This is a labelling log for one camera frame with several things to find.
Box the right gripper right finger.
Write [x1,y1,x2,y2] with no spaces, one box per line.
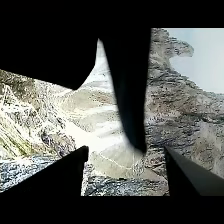
[164,145,224,197]

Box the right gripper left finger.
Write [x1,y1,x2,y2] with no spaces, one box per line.
[0,145,90,197]

